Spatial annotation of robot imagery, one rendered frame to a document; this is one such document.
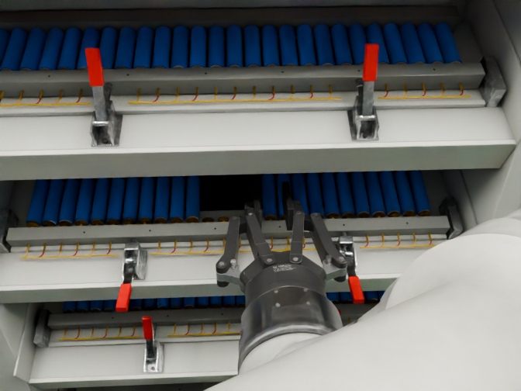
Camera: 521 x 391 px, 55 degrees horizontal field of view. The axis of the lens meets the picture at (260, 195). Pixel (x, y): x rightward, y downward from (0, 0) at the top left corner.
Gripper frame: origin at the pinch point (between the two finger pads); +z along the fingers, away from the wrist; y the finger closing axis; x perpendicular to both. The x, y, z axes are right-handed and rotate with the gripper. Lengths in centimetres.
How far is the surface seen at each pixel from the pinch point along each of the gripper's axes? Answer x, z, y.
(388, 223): 3.5, 0.1, -15.0
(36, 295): 10.2, -3.0, 29.9
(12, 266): 6.9, -1.2, 32.8
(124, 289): 6.2, -7.5, 17.5
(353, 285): 6.3, -8.1, -8.8
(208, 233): 3.7, -0.3, 8.0
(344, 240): 4.3, -1.9, -9.0
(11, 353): 20.5, -2.5, 35.8
